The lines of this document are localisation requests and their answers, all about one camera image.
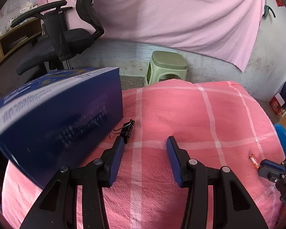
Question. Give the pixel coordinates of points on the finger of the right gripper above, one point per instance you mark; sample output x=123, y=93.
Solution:
x=269, y=173
x=273, y=165

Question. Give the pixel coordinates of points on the wall calendar sheets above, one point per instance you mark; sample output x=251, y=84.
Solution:
x=9, y=7

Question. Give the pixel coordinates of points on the black binder clip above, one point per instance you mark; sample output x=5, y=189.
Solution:
x=124, y=131

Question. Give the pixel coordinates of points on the black office chair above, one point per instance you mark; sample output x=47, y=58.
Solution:
x=60, y=44

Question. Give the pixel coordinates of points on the pink checked tablecloth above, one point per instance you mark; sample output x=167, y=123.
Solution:
x=179, y=124

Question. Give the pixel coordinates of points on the small orange battery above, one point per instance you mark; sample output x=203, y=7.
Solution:
x=254, y=161

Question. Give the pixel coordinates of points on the blue plastic basin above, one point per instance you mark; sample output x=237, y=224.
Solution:
x=281, y=133

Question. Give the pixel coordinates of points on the green hanging pouch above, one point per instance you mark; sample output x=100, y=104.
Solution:
x=268, y=9

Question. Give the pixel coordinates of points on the stack of books papers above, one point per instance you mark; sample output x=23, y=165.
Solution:
x=28, y=6

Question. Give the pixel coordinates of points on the blue cardboard box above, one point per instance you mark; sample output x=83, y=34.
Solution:
x=58, y=119

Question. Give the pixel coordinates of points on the green plastic stool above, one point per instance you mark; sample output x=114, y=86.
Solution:
x=165, y=65

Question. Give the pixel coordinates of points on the wooden desk shelf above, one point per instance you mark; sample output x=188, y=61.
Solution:
x=18, y=37

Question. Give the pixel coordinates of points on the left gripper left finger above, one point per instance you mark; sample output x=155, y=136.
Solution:
x=111, y=162

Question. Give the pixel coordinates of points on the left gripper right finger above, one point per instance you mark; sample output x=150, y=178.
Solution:
x=178, y=159

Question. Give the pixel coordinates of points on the pink wall sheet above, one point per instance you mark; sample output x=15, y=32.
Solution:
x=222, y=29

